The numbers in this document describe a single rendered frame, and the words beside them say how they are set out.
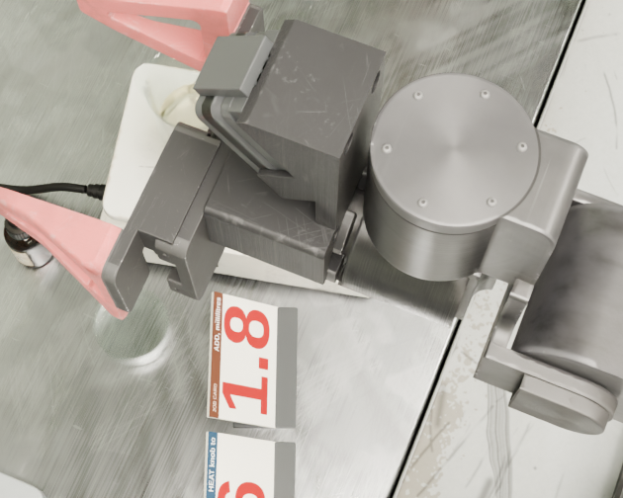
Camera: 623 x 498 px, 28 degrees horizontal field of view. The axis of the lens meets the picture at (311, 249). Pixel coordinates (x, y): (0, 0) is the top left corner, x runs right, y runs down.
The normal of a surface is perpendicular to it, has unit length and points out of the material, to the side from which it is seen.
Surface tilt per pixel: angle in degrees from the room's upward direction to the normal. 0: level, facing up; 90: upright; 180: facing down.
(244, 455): 40
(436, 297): 62
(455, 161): 1
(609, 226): 22
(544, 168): 1
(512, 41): 0
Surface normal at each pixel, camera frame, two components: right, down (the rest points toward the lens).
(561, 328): -0.52, -0.48
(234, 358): 0.65, -0.24
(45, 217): -0.34, -0.43
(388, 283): -0.34, 0.62
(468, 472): 0.01, -0.33
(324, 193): -0.38, 0.87
